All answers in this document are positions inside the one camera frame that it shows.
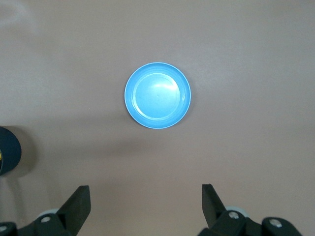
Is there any dark blue bowl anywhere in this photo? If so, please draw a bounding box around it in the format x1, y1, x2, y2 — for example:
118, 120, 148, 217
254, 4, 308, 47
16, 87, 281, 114
0, 126, 22, 177

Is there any blue round plate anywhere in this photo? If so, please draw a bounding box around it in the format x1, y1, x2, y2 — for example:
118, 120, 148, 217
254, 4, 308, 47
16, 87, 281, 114
124, 62, 192, 130

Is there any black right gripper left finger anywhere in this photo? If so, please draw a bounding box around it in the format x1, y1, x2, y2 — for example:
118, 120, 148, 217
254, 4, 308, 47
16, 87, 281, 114
0, 185, 92, 236

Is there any brown table cover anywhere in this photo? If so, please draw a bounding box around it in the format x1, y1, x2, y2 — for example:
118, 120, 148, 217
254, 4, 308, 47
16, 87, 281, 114
0, 0, 315, 236

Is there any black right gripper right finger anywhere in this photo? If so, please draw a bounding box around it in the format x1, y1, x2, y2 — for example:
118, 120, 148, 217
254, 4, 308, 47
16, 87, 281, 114
198, 183, 302, 236

